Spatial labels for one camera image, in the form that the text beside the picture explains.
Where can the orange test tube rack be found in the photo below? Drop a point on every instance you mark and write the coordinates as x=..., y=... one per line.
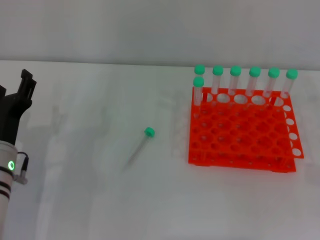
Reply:
x=240, y=140

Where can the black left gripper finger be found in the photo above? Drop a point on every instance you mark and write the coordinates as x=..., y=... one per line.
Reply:
x=26, y=85
x=2, y=90

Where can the green-capped clear test tube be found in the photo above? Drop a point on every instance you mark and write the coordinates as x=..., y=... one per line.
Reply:
x=198, y=86
x=149, y=132
x=272, y=75
x=290, y=77
x=217, y=75
x=200, y=69
x=235, y=75
x=253, y=75

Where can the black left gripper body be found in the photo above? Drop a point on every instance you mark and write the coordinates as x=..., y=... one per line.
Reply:
x=12, y=112

